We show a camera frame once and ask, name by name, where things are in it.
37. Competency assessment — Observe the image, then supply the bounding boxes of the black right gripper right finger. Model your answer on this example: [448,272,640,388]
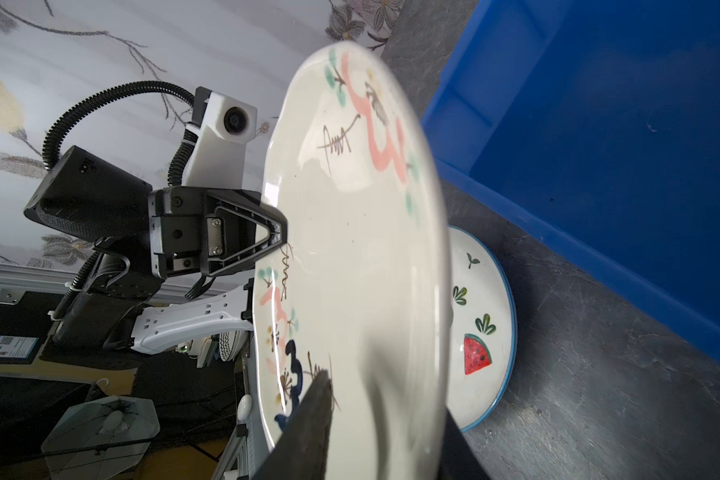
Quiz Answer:
[437,410,490,480]

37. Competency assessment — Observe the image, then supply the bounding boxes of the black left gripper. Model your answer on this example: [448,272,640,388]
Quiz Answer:
[148,186,288,279]

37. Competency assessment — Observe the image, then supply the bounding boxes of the black corrugated cable conduit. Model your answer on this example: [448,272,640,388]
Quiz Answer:
[41,80,196,187]

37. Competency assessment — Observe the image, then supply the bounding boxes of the white watermelon pattern plate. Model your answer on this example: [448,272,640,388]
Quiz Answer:
[446,226,518,432]

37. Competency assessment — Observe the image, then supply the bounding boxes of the white softbox studio light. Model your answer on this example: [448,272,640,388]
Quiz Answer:
[41,396,160,479]

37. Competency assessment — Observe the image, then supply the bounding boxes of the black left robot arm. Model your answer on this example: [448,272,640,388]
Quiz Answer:
[24,146,287,349]

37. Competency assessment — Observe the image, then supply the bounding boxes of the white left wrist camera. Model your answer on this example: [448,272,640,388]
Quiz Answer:
[182,87,257,189]

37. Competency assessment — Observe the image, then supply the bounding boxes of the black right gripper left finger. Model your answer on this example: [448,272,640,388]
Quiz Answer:
[252,370,333,480]

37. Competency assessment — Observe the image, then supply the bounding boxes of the white plate with pink pattern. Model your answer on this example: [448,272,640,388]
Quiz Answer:
[253,41,452,479]

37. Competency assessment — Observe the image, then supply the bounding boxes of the blue plastic bin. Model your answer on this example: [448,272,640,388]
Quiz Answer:
[422,1,720,363]

